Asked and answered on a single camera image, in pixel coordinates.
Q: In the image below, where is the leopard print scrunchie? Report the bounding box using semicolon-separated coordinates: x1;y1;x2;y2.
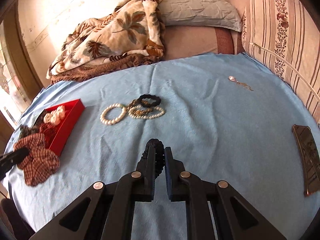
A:
127;99;153;119

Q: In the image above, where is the light blue bed cloth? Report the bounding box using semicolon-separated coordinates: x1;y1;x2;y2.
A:
3;54;319;239

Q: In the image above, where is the pink brown bed sheet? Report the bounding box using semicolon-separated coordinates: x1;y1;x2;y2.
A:
164;0;248;60

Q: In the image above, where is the black braided hair tie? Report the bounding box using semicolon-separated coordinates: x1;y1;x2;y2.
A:
141;138;166;179

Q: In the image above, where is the dark red dotted scrunchie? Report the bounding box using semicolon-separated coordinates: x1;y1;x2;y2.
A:
39;123;56;148

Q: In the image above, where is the red plaid scrunchie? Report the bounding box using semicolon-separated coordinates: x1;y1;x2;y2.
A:
14;133;60;186

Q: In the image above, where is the striped floral pillow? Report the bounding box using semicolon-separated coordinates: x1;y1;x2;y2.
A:
242;0;319;122

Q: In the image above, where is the red jewelry box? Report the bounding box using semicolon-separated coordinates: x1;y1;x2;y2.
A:
46;99;85;157

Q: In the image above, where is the floral brown cream blanket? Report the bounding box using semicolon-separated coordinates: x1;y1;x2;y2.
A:
47;0;165;84

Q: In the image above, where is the white cable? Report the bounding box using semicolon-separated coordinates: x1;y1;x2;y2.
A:
248;42;320;106

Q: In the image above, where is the large pearl bracelet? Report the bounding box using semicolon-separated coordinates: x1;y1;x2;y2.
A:
100;103;128;126

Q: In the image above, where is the small pearl bead bracelet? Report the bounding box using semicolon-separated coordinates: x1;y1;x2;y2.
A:
127;104;166;120

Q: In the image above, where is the light blue pillow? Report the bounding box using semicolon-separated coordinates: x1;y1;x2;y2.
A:
158;0;242;33

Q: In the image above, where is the black smartphone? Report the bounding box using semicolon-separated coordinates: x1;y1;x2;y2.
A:
292;125;319;197

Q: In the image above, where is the dark brown fuzzy scrunchie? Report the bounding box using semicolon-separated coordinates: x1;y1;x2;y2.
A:
19;116;44;139

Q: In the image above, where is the white cherry print scrunchie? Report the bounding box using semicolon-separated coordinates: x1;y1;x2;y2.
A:
43;105;66;126

